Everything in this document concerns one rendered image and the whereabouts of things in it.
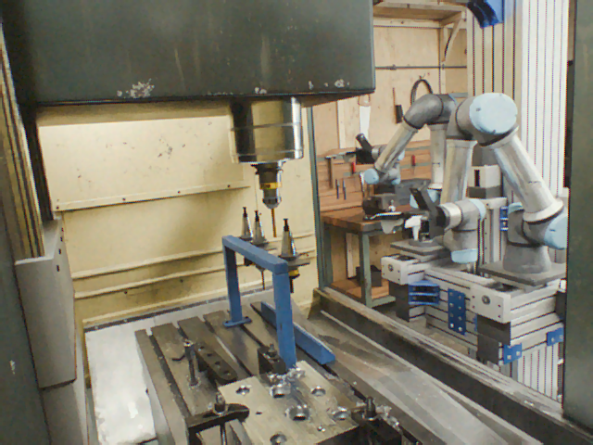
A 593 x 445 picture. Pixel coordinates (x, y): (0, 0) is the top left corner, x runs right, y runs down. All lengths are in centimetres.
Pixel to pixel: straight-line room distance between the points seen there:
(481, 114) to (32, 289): 117
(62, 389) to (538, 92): 177
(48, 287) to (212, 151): 139
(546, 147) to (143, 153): 157
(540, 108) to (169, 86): 149
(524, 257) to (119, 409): 147
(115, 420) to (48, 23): 129
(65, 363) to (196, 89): 47
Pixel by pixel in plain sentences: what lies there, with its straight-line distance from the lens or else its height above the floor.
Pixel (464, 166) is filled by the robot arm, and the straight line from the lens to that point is 155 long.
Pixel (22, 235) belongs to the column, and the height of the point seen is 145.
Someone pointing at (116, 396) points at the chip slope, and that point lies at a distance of 179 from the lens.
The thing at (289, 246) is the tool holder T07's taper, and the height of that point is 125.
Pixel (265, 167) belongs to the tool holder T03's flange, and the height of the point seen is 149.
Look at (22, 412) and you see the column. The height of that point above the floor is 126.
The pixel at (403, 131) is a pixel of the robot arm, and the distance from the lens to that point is 205.
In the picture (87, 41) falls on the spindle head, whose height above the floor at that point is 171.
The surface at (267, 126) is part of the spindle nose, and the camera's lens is 90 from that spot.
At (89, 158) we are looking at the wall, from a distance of 190.
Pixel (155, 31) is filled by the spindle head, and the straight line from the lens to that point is 81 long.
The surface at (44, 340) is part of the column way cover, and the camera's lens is 70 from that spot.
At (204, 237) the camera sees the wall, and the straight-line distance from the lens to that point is 200.
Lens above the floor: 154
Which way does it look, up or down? 11 degrees down
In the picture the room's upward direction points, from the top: 5 degrees counter-clockwise
